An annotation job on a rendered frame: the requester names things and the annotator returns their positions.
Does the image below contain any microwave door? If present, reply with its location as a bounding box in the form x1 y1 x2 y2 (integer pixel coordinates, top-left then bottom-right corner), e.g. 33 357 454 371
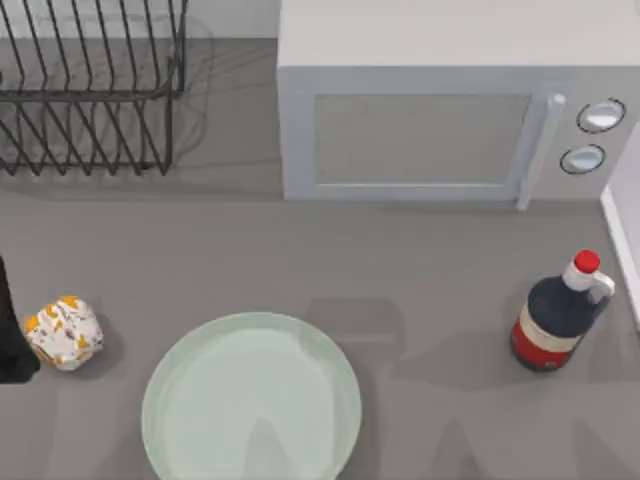
279 67 554 203

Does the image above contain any pale green plate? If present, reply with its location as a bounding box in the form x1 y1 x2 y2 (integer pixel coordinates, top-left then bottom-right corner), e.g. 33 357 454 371
140 311 363 480

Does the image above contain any pale microwave oven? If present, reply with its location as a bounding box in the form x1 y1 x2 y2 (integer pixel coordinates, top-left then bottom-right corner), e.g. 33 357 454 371
276 0 640 212

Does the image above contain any dark bottle with red cap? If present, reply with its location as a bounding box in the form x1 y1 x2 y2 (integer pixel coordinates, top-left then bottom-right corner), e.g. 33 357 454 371
509 249 617 373

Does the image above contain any white and orange wrapped bread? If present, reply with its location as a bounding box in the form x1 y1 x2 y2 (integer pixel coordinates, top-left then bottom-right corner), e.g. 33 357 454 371
23 295 106 373

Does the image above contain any small microwave knob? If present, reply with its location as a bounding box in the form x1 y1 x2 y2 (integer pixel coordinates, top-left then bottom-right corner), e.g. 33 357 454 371
559 144 606 176

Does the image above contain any large microwave knob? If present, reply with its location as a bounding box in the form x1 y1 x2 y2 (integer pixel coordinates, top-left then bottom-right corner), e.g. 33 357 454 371
576 98 627 134

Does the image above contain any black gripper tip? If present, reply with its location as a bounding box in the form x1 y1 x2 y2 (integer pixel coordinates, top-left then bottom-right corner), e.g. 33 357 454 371
0 255 42 385

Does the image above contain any microwave door handle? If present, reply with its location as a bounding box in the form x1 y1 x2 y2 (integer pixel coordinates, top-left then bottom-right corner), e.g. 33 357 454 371
515 93 567 212

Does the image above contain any black wire dish rack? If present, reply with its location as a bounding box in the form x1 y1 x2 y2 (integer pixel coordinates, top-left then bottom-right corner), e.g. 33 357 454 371
0 0 190 177

